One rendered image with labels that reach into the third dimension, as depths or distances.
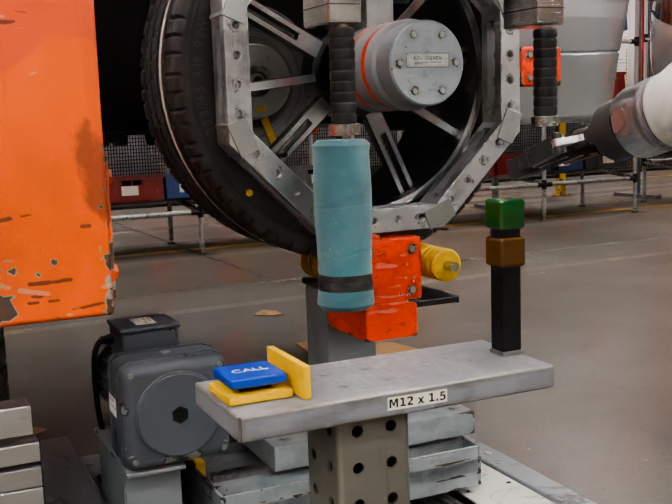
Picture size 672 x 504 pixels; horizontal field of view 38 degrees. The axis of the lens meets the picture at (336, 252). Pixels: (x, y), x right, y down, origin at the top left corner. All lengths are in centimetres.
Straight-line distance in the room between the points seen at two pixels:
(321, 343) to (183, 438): 36
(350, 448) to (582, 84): 134
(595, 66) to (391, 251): 91
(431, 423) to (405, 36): 72
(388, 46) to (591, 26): 96
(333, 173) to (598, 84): 106
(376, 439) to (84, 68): 60
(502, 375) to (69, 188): 61
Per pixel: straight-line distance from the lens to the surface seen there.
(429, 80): 148
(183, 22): 158
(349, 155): 144
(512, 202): 128
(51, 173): 130
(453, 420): 181
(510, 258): 129
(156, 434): 155
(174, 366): 155
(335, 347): 178
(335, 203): 144
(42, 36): 130
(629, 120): 118
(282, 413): 110
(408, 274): 163
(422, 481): 178
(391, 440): 121
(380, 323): 162
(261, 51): 200
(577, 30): 232
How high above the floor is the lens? 78
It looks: 8 degrees down
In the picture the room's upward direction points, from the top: 2 degrees counter-clockwise
